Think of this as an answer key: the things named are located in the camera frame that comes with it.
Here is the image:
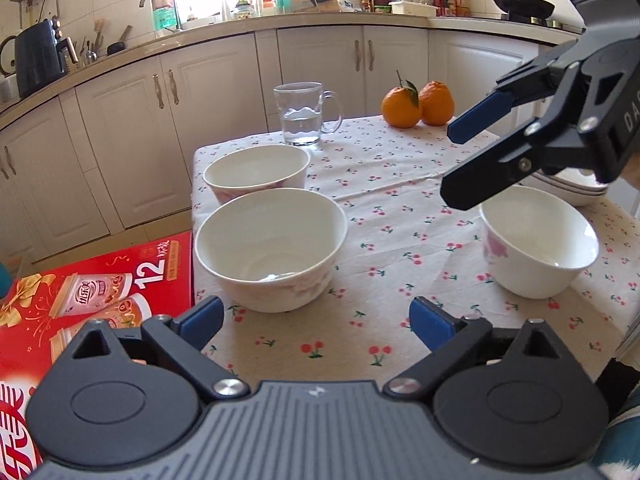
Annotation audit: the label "small white floral bowl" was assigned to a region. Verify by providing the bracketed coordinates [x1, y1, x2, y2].
[480, 185, 600, 299]

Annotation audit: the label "large white floral bowl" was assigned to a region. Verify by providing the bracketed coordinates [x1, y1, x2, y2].
[194, 188, 348, 313]

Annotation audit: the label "medium white floral bowl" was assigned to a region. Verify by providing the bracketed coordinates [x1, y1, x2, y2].
[203, 144, 311, 205]

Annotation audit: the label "white kitchen cabinets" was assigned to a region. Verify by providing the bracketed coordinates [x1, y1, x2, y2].
[1, 18, 566, 264]

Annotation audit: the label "white plate stack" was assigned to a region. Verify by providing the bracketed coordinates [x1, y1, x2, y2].
[521, 169, 608, 207]

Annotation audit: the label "black frying pan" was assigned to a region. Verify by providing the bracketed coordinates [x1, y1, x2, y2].
[492, 0, 555, 23]

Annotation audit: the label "cherry print tablecloth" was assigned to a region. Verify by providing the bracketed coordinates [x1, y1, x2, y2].
[204, 117, 639, 384]

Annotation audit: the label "orange without leaf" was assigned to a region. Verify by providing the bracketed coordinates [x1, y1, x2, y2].
[419, 80, 454, 127]

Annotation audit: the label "red drink carton box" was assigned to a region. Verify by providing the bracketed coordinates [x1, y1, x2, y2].
[0, 232, 192, 479]

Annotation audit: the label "orange with leaf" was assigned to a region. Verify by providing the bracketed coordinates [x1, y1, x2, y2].
[381, 72, 422, 129]

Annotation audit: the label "white rectangular tray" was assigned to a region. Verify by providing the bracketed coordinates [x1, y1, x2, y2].
[390, 1, 437, 18]

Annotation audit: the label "glass mug with water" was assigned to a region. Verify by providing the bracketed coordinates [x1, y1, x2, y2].
[273, 81, 343, 148]

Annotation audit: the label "black air fryer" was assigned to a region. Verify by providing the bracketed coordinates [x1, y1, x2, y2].
[1, 15, 79, 100]

